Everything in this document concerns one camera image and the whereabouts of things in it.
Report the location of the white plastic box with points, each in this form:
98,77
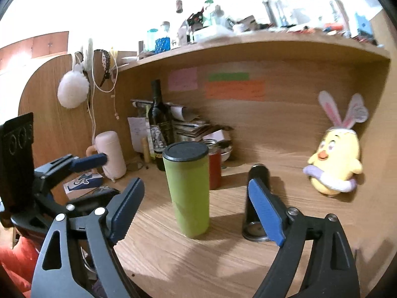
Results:
212,32

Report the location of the metal bowl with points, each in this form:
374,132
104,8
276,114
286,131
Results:
225,152

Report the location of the white fluffy pompom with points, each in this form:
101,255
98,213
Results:
73,88

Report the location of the blue white printed packet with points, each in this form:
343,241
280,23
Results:
82,182

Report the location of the dark wine bottle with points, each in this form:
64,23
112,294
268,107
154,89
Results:
159,124

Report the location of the pink cylinder humidifier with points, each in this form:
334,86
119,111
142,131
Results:
111,155

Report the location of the green sticky note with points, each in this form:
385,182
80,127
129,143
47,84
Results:
229,77

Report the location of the teal jar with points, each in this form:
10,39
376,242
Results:
152,40

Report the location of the yellow chick plush toy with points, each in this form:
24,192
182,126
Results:
336,161

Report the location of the orange sticky note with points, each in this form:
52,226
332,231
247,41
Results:
235,90

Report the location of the pink sticky note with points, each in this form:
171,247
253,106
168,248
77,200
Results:
183,79

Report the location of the stack of papers and books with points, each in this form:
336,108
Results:
189,124

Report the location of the white paper sheet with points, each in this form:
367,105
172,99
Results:
137,132

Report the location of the green cup with black lid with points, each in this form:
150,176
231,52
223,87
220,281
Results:
189,192

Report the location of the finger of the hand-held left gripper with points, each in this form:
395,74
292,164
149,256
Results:
88,162
93,197

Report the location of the blue dotted bottle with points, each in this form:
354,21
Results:
162,42

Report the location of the red cloth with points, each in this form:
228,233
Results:
17,264

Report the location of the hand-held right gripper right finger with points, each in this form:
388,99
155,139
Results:
266,211

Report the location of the red jar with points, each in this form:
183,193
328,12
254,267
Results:
214,169

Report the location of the black headband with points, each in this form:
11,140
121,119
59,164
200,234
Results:
107,63

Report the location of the wooden stick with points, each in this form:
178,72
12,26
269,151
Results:
146,150

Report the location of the wooden shelf board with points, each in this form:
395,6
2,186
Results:
263,42

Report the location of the wooden cabinet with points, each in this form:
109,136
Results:
34,48

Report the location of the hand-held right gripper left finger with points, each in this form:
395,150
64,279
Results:
124,214

